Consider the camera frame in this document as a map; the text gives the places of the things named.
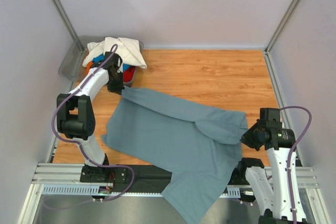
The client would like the grey-blue t shirt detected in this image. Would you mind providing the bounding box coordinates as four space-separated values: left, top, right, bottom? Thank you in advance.
102 87 248 223

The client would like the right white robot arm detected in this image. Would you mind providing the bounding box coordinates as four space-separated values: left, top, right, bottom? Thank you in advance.
230 108 308 223

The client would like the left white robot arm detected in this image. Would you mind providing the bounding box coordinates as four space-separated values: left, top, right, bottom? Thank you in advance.
51 52 124 183

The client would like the red t shirt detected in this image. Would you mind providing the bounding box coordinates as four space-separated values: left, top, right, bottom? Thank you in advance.
123 66 137 82

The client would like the blue t shirt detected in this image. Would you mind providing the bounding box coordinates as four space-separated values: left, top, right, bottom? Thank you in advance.
92 54 131 71

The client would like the orange t shirt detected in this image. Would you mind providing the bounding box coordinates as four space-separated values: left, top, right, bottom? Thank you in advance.
86 61 93 75

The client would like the white t shirt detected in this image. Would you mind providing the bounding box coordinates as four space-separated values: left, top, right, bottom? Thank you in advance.
82 37 147 69

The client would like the grey plastic bin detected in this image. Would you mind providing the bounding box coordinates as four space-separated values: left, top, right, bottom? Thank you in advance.
58 36 144 81

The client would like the right aluminium corner post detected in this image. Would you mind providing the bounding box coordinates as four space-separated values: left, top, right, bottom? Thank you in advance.
265 0 318 53

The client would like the aluminium corner post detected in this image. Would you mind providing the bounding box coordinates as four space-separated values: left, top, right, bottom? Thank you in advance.
51 0 84 51
265 0 318 53

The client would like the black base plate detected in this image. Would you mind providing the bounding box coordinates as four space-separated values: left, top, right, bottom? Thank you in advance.
80 164 269 193

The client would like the aluminium rail frame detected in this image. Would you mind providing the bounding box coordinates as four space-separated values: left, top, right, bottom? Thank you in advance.
32 163 319 188

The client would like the grey slotted cable duct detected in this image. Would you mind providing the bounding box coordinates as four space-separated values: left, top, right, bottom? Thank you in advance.
41 184 240 198

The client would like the left aluminium corner post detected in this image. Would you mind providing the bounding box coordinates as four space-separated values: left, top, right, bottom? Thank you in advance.
51 0 84 51

